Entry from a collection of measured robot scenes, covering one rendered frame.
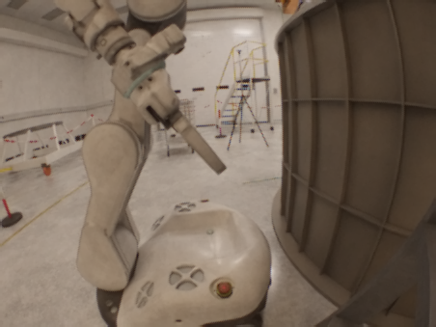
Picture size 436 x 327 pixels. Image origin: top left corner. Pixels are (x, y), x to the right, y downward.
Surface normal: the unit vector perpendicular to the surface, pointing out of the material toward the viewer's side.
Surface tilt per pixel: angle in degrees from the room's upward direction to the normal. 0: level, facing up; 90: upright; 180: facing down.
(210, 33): 90
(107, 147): 90
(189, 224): 73
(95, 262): 90
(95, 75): 90
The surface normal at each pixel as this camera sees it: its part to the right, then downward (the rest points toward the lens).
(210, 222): 0.12, -0.02
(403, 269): -0.71, 0.30
